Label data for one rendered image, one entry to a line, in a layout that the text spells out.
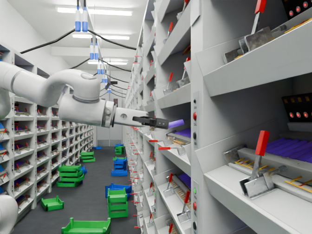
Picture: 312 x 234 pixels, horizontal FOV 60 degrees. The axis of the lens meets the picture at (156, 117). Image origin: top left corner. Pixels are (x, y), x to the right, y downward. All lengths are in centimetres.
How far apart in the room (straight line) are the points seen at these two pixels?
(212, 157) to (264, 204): 22
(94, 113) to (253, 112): 45
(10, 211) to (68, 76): 58
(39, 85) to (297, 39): 77
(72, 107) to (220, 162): 46
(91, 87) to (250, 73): 51
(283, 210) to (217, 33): 37
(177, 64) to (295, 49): 101
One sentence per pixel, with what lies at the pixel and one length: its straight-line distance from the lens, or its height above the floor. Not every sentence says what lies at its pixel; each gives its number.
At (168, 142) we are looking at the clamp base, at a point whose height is 97.
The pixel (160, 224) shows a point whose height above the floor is 58.
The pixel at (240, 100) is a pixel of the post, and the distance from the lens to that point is 59.
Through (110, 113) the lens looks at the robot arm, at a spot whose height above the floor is 108.
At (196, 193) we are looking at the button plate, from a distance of 62.
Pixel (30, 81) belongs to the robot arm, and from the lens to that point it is 96.
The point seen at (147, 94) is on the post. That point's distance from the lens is 195.
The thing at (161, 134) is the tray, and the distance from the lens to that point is 125.
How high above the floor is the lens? 106
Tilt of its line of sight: level
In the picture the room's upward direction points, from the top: straight up
